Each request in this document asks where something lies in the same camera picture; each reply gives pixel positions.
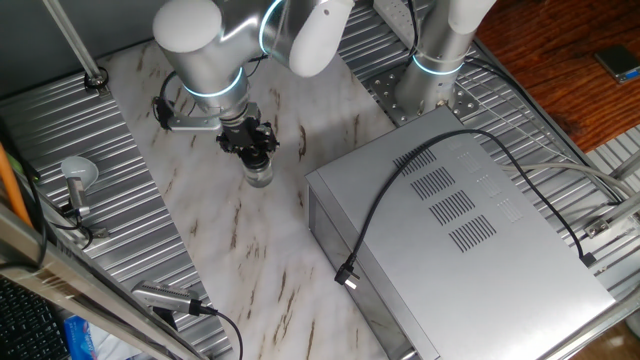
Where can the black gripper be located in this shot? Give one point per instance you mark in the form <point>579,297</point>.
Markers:
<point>245,132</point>

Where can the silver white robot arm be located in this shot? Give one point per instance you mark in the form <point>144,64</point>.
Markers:
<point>210,55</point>

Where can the small clear glass jar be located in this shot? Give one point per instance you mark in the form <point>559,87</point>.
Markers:
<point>259,176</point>

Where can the white marble pattern board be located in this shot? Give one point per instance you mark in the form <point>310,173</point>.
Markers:
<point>240,250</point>

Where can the grey plastic ladle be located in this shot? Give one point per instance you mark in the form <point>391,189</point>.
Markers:
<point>80,167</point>

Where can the white power strip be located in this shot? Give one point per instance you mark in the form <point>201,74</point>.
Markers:
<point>392,15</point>

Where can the aluminium pole with black foot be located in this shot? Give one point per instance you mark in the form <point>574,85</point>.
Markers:
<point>75,45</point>

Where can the orange tube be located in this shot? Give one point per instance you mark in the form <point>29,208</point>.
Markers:
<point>10,185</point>

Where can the blue white tissue pack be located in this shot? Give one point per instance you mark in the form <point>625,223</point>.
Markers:
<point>80,340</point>

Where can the silver metal vented box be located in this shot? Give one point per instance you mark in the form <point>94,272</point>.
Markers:
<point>500,280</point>

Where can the black keyboard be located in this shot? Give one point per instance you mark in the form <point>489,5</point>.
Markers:
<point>25,325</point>

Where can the brown wooden table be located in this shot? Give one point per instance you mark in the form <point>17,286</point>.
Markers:
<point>560,60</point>

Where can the small dark electronic device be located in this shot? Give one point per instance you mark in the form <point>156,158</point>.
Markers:
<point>617,62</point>

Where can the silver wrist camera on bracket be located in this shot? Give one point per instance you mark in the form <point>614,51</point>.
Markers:
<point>185,122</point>

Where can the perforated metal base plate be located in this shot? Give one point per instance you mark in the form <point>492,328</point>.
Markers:
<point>385,90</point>

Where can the silver ribbed depth camera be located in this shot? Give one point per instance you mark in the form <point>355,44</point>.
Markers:
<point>160,295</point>

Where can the short silver mount bar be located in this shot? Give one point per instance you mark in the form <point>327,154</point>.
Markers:
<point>77,196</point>

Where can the aluminium frame beam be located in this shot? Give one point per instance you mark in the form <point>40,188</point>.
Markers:
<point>100,310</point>

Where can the aluminium profile bar with bracket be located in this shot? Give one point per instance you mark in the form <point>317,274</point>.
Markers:
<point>615,215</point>

